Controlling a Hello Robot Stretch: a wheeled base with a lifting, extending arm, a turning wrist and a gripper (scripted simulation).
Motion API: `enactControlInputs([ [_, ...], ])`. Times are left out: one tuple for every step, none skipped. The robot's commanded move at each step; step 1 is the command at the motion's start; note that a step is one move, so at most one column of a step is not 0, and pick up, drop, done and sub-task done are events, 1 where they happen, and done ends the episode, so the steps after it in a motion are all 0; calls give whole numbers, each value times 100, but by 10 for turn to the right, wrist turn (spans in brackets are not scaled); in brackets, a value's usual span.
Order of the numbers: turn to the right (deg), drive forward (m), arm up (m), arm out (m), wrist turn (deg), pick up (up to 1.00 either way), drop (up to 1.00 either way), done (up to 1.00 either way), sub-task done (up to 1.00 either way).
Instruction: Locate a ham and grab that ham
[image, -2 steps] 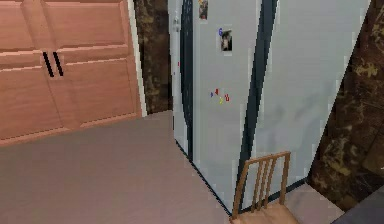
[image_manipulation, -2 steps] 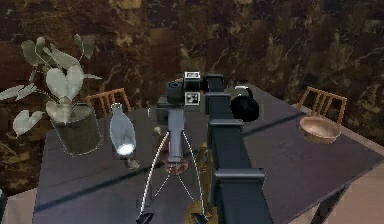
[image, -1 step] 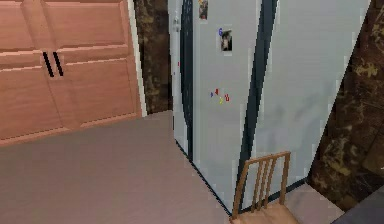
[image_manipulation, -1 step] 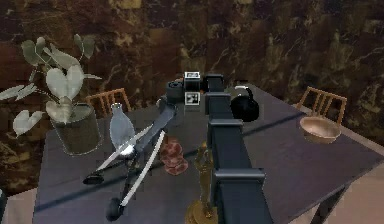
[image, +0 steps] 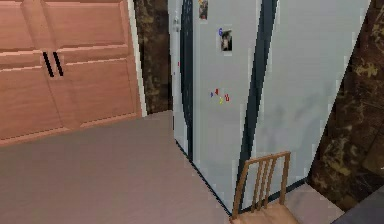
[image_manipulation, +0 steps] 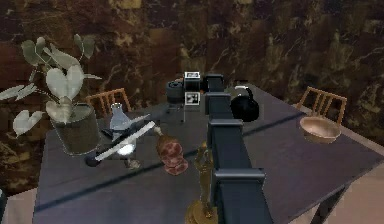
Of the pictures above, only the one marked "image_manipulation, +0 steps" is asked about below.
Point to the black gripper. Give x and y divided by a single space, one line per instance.
174 91

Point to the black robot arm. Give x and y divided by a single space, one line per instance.
230 156

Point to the red-brown ham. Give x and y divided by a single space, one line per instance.
171 153

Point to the clear glass flask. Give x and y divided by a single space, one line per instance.
119 120

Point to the wooden slat-back chair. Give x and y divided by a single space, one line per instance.
322 101
108 100

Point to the pale-leaved house plant in pot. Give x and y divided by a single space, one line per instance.
65 83

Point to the gold statuette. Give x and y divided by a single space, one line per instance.
204 166

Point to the black kettle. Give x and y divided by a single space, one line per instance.
245 106

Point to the dark grey table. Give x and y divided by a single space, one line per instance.
300 166

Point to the tan bowl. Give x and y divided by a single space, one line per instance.
319 129

